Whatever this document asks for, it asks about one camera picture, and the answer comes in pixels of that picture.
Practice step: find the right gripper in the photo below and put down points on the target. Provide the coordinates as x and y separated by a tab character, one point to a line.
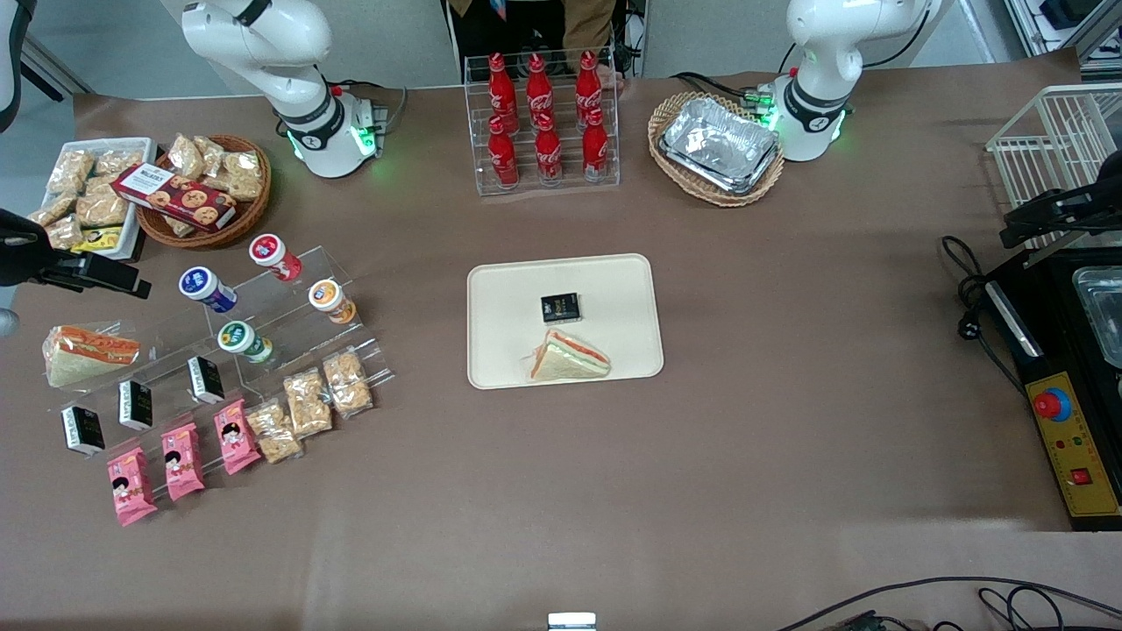
19	247

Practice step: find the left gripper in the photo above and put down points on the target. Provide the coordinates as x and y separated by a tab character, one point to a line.
1080	207

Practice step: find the green lid gum bottle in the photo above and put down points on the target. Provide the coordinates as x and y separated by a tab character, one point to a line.
243	342

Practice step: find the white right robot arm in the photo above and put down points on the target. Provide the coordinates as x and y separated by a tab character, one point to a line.
289	53

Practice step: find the white plastic tray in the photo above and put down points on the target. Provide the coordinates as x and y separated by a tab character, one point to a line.
136	202

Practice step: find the blue lid gum bottle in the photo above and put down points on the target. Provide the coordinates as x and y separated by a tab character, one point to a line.
206	287

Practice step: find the red lid gum bottle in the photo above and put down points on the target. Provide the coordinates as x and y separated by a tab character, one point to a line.
273	256

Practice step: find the orange lid gum bottle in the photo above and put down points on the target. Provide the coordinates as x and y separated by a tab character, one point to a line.
331	300

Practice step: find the silver foil tray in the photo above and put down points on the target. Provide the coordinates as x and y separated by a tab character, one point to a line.
719	145

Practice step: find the beige rectangular tray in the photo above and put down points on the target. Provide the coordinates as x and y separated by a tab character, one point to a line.
508	333

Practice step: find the yellow snack packet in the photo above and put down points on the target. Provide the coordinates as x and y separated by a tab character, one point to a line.
98	240

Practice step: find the clear rice snack packet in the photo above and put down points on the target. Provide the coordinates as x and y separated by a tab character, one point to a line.
118	162
70	171
103	209
186	156
66	232
348	383
210	153
308	403
244	175
273	431
53	210

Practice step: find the wrapped triangle sandwich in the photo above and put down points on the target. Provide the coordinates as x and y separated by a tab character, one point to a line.
88	355
565	359

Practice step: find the clear plastic container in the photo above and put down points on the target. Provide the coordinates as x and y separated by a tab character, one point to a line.
1103	307

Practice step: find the red cookie box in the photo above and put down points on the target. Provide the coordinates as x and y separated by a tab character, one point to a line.
175	197

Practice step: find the black sealing machine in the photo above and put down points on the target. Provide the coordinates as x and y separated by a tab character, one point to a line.
1052	350

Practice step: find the small black snack box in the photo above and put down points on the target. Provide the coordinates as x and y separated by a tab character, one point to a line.
136	405
206	379
560	308
83	429

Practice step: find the brown round wicker basket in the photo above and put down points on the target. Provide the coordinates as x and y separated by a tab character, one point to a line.
250	215

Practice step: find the red emergency stop button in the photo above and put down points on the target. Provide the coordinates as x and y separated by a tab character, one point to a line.
1051	404

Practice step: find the clear acrylic step display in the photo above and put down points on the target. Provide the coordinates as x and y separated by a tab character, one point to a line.
289	342

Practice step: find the pink snack packet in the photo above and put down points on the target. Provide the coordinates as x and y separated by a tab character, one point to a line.
131	486
182	462
237	436

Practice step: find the grey aluminium profile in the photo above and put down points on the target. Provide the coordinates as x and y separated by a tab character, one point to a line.
53	66

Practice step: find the yellow control panel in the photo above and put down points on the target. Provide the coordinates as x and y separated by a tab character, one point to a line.
1082	456

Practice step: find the light wicker basket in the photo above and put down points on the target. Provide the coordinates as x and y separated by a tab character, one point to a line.
666	123

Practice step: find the red cola bottle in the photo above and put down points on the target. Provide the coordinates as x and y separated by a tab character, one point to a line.
588	83
549	153
539	88
501	88
595	149
503	158

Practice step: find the clear acrylic bottle rack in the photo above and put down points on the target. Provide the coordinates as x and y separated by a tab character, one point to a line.
565	186

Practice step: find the person in dark clothes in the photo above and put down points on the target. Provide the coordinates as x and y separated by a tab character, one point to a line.
587	22

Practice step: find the small white device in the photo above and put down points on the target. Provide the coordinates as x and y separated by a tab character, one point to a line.
571	622

